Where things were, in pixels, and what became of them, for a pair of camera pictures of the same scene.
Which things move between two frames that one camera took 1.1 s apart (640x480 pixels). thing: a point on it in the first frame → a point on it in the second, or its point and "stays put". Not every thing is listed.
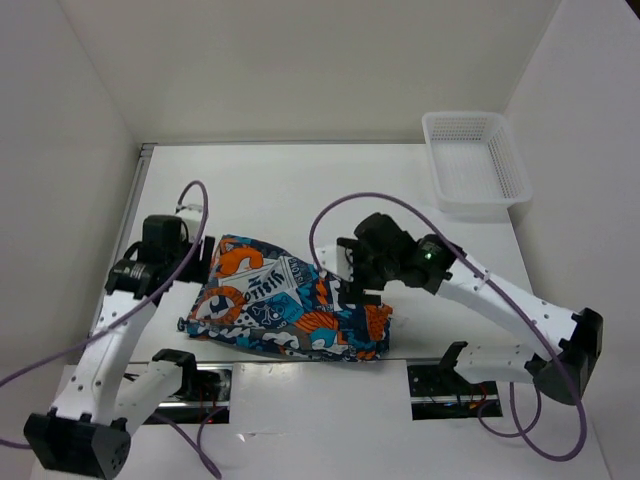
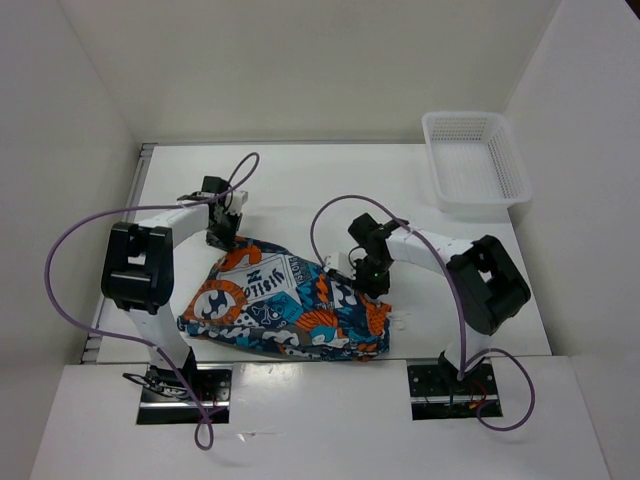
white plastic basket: x=476 y=160 stays put
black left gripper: x=202 y=273 → x=227 y=241
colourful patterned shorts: x=259 y=296 stays put
